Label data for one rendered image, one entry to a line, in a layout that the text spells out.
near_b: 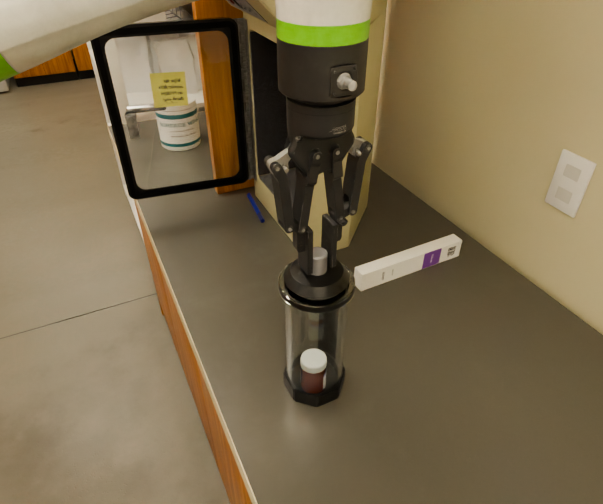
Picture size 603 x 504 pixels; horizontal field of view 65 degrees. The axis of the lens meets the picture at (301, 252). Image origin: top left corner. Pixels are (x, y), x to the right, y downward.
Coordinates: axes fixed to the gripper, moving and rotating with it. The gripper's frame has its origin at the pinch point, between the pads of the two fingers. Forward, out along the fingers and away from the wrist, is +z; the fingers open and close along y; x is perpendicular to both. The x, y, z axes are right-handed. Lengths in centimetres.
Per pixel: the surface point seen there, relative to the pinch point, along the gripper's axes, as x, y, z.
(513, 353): -10.5, 34.9, 28.6
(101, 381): 102, -44, 123
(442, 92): 44, 57, 1
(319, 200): 30.6, 16.8, 14.2
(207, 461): 49, -15, 123
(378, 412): -10.1, 6.3, 28.5
